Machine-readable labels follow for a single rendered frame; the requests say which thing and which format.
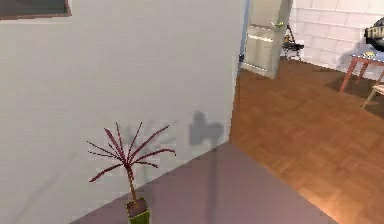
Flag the red house plant green pot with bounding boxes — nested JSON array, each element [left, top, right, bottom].
[[86, 121, 177, 224]]

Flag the pale grey room door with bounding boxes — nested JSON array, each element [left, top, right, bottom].
[[240, 0, 294, 80]]

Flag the black folding stand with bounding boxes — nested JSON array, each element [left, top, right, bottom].
[[281, 24, 305, 62]]

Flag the red-legged table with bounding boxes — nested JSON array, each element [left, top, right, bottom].
[[339, 50, 384, 94]]

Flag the pale wooden chair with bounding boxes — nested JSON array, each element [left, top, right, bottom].
[[361, 71, 384, 111]]

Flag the black round object with lettering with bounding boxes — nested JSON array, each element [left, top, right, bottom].
[[363, 17, 384, 53]]

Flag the brown framed wall picture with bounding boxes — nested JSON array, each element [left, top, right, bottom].
[[0, 0, 73, 21]]

